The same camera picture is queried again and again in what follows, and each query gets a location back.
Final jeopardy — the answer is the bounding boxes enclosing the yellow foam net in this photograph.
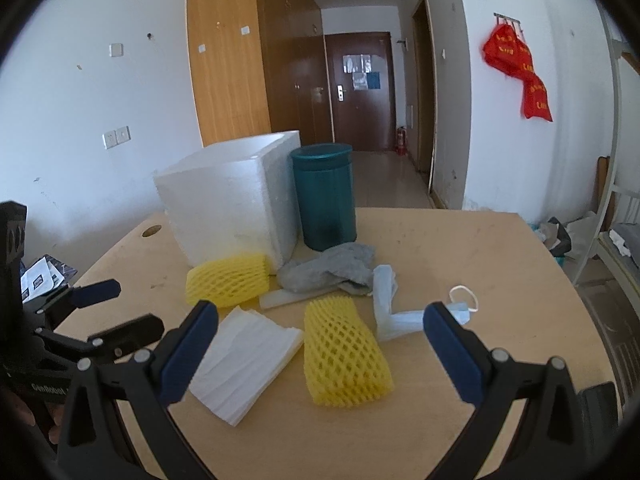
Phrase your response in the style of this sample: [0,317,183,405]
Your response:
[304,296,395,408]
[184,254,270,309]

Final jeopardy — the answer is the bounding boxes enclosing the blue face mask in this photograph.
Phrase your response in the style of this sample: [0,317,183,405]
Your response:
[371,264,480,341]

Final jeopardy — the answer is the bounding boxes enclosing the grey cloth sock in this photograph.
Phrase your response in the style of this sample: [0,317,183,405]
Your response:
[277,242,375,296]

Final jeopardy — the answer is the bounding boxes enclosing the left hand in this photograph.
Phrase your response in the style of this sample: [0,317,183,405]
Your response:
[1,389,65,445]

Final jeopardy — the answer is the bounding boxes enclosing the white folded tissue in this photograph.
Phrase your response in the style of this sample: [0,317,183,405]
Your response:
[189,307,304,427]

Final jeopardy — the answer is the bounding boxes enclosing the white styrofoam box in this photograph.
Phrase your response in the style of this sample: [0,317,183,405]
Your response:
[154,130,300,271]

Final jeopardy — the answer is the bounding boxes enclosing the trash pile on floor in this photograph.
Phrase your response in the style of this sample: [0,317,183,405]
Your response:
[529,211,596,266]

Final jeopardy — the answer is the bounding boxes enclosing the white metal bunk bed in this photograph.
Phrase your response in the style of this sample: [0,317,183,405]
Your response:
[569,0,640,311]

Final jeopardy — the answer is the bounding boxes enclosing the teal cylindrical container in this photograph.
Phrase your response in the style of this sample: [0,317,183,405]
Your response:
[291,143,357,252]

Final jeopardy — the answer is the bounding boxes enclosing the wooden wardrobe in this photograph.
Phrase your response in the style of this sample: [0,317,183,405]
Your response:
[186,0,332,145]

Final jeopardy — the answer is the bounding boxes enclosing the red fire extinguisher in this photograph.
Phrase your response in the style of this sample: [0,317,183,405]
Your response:
[395,127,407,156]

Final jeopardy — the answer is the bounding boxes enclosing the dark brown entrance door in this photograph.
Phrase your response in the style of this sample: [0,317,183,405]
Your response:
[326,32,396,152]

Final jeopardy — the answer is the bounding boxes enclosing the red hanging bags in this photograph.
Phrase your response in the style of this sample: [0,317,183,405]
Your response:
[482,23,553,122]

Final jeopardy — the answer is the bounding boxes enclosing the wall power socket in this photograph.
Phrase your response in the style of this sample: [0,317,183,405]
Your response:
[102,126,131,150]

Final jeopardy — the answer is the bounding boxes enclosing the white wall switch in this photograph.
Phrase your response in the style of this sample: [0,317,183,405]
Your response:
[110,44,124,58]

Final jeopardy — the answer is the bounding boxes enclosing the side doorway frame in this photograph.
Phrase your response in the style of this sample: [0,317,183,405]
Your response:
[411,0,437,194]

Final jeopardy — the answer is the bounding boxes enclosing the wall coat hook rack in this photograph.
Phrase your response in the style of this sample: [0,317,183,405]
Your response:
[494,12,521,28]

